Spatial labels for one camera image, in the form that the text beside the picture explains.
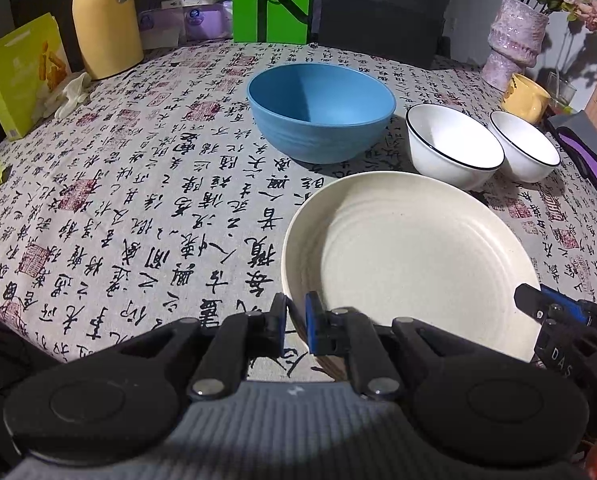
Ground yellow mug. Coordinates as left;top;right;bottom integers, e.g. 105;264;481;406
501;74;550;125

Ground black paper bag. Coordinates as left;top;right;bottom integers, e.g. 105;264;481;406
318;0;448;68

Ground yellow snack box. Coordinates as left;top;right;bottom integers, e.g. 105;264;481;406
0;13;72;141

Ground grey purple pouch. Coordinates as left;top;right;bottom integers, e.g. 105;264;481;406
545;112;597;192

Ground blue bowl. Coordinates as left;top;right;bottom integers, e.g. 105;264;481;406
246;63;396;165

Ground small white box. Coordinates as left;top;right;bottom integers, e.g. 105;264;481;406
161;0;224;9

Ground white bowl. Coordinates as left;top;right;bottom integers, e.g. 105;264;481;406
405;104;505;191
487;110;561;184

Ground glass cup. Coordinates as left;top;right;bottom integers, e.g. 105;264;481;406
546;70;576;114

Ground green paper bag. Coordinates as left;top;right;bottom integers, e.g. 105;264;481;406
232;0;311;44

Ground yellow thermos jug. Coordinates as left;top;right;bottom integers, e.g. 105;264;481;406
72;0;143;80

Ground white rubber gloves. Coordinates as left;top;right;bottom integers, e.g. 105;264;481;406
41;70;92;120

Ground purple ceramic vase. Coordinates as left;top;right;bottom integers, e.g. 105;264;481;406
481;0;549;91

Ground cream plate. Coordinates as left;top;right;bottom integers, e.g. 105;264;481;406
280;171;539;362

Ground purple tissue pack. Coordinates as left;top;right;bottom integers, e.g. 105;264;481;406
138;3;232;51

